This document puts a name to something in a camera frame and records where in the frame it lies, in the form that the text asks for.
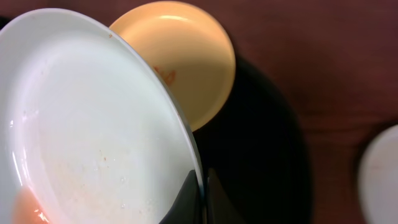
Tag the yellow plate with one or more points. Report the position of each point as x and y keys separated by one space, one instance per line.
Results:
x=189 y=49

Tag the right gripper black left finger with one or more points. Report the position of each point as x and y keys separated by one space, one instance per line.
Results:
x=186 y=208

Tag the light blue plate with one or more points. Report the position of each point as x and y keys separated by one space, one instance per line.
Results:
x=89 y=133

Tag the pale green plate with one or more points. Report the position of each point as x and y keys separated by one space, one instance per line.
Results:
x=377 y=179

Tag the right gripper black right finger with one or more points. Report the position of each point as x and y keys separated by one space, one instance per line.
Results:
x=220 y=210

